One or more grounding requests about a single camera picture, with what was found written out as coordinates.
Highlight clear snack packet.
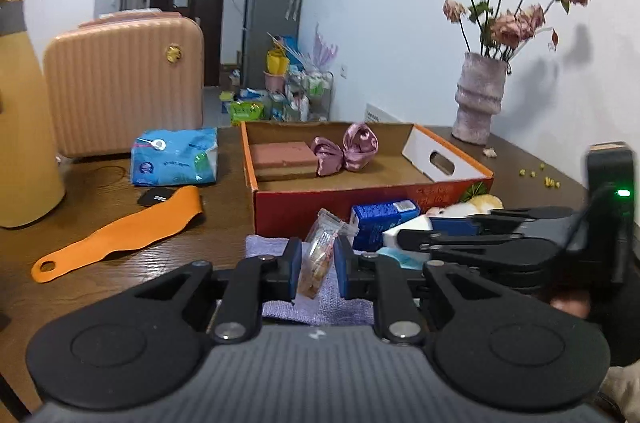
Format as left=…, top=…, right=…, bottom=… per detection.
left=297, top=209, right=360, bottom=299

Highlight person's right hand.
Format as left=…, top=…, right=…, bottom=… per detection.
left=549, top=294, right=591, bottom=318

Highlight white and yellow plush toy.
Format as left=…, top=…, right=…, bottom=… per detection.
left=425, top=194, right=505, bottom=220

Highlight red cardboard box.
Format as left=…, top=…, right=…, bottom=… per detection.
left=239, top=120, right=495, bottom=240

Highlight pink ribbed suitcase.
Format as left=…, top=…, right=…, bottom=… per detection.
left=42, top=10, right=205, bottom=159

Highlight yellow wrapped bouquet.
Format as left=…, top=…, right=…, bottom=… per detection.
left=266, top=47, right=291, bottom=76

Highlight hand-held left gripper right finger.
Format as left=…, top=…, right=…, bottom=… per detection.
left=333, top=234, right=507, bottom=345

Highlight pink textured vase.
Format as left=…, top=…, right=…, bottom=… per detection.
left=452, top=52, right=512, bottom=145

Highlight dark brown door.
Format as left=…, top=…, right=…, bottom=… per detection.
left=151, top=0, right=228, bottom=88

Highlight white foam piece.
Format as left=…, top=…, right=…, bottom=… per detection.
left=382, top=215, right=433, bottom=249

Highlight cluttered storage cart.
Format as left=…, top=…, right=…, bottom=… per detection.
left=262, top=53, right=335, bottom=122

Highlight grey refrigerator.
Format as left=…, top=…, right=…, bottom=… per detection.
left=241, top=0, right=308, bottom=91

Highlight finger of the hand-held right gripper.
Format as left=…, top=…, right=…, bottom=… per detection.
left=397, top=228, right=568, bottom=290
left=462, top=206, right=590, bottom=238

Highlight blue wet wipes pack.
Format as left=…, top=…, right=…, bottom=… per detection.
left=130, top=127, right=220, bottom=187

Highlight purple decorative spray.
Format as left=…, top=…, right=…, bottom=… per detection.
left=300, top=23, right=340, bottom=74

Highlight yellow thermos jug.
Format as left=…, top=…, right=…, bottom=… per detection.
left=0, top=0, right=67, bottom=229

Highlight purple towel cloth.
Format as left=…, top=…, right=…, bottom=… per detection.
left=245, top=234, right=376, bottom=326

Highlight pink satin bow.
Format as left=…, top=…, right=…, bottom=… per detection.
left=310, top=122, right=379, bottom=177

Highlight green pack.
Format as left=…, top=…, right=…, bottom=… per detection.
left=230, top=100, right=265, bottom=125

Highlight blue milk carton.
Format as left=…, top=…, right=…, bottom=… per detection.
left=350, top=199, right=421, bottom=251

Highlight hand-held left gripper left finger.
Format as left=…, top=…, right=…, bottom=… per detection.
left=127, top=237, right=304, bottom=345

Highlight brown sponge block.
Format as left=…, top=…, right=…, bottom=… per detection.
left=248, top=141, right=318, bottom=182

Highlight small black flat item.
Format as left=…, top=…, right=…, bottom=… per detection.
left=137, top=188, right=176, bottom=207

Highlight scattered yellow crumbs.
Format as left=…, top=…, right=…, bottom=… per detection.
left=519, top=163, right=561, bottom=190

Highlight orange rubber strap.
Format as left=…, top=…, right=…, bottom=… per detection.
left=31, top=186, right=205, bottom=285

